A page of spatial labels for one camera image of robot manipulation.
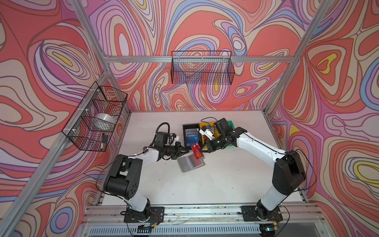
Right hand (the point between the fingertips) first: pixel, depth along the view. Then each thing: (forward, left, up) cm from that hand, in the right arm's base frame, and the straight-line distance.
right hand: (202, 154), depth 80 cm
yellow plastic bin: (+9, -5, +14) cm, 17 cm away
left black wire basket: (+5, +57, +21) cm, 61 cm away
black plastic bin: (+20, +5, -10) cm, 23 cm away
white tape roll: (+8, +48, +20) cm, 52 cm away
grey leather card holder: (+1, +8, -13) cm, 15 cm away
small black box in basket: (+4, +49, +13) cm, 51 cm away
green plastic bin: (+27, -24, -8) cm, 37 cm away
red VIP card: (+3, +3, +2) cm, 5 cm away
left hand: (+4, +7, -4) cm, 9 cm away
